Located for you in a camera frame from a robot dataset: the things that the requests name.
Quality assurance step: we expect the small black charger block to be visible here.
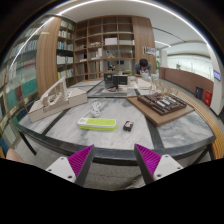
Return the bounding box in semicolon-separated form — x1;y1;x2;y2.
122;120;135;132

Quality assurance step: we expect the dark grey bin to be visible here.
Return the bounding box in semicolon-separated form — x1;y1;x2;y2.
194;86;204;100

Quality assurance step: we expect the wooden cubby shelf unit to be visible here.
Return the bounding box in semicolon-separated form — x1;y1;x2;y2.
73;15;136;81

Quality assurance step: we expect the small white building model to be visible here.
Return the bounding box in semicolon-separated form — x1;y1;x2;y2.
134;74;158;91

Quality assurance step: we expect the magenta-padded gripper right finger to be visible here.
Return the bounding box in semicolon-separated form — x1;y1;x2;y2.
133;143;184;186

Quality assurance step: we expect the wall-mounted screen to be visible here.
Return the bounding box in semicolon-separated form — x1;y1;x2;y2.
213;69;222;82

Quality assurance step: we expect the glass-fronted bookcase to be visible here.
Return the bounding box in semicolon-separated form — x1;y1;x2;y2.
0;33;39;154

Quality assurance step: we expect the pale wooden stick model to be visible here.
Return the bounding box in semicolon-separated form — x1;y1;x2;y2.
151;78;181;98

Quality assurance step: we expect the curved ceiling light strip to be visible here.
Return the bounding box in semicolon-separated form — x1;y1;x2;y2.
9;0;214;64

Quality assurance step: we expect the red bin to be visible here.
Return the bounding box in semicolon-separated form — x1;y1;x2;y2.
203;90;213;107

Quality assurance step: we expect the wooden bookshelf with books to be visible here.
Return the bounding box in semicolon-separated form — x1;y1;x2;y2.
55;18;77;86

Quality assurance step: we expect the poster on wooden panel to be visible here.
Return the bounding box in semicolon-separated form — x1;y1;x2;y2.
143;45;157;57

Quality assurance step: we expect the person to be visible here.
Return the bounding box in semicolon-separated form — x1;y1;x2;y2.
133;58;153;78

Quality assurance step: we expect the white power strip cable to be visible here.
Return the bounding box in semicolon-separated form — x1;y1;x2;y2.
83;100;103;120

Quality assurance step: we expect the black box architectural model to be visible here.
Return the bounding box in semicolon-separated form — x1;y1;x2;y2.
103;72;129;89

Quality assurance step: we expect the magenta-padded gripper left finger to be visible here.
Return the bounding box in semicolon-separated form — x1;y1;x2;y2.
45;144;96;188

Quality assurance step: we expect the brown model on wooden board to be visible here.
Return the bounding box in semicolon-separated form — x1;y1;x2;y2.
125;92;196;127

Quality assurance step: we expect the white architectural model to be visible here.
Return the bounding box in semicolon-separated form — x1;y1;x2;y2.
28;76;88;123

